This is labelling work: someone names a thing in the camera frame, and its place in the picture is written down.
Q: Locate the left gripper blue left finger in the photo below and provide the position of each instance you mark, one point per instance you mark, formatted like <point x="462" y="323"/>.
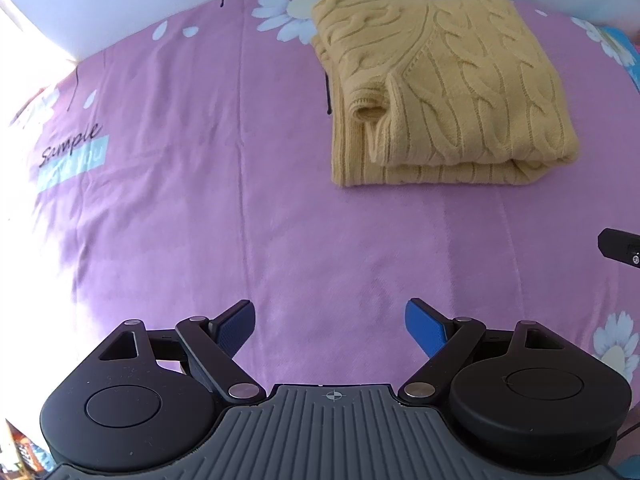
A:
<point x="210" y="347"/>

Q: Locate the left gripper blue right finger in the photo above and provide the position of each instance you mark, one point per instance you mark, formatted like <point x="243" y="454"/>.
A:
<point x="447" y="342"/>

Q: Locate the yellow cable-knit cardigan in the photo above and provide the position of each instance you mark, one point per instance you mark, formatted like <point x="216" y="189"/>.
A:
<point x="440" y="91"/>

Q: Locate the pink floral bed sheet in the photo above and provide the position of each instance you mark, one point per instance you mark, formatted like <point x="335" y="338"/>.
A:
<point x="188" y="166"/>

